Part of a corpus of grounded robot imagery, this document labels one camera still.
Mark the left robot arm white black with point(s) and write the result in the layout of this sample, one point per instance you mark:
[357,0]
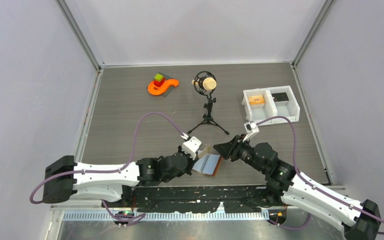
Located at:
[66,179]

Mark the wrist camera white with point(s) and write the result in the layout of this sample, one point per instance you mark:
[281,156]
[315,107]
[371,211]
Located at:
[191,145]
[251,130]

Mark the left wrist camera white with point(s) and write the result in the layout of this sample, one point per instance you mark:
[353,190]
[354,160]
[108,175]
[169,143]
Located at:
[191,145]

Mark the orange card in box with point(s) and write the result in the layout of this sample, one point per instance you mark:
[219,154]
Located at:
[256,100]

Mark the beige microphone in shock mount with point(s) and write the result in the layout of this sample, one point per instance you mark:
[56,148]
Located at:
[204,83]

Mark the white two-compartment box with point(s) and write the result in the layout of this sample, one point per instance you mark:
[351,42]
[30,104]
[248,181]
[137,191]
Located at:
[269,113]

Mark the brown card holder wallet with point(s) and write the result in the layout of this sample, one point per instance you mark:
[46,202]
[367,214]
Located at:
[208,149]

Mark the aluminium front rail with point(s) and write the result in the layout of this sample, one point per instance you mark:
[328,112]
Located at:
[219,215]

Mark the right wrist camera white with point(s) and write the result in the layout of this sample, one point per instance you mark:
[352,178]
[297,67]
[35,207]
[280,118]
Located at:
[251,130]

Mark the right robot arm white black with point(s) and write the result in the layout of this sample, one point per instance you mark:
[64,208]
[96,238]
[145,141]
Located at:
[284,185]

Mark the red toy block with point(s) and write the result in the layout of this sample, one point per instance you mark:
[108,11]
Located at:
[158,84]

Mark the grey toy base plate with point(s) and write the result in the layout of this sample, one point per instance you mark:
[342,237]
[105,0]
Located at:
[169,90]

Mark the green toy block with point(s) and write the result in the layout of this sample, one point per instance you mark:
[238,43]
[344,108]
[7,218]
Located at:
[159,77]

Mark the black card in box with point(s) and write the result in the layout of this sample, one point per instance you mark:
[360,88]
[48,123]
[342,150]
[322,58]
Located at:
[280,98]

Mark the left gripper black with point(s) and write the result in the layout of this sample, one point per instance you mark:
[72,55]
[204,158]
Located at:
[191,161]

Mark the orange curved plastic piece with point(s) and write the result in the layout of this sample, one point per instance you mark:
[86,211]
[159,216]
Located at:
[159,90]

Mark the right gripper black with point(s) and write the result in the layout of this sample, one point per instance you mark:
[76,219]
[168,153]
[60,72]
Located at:
[225,149]

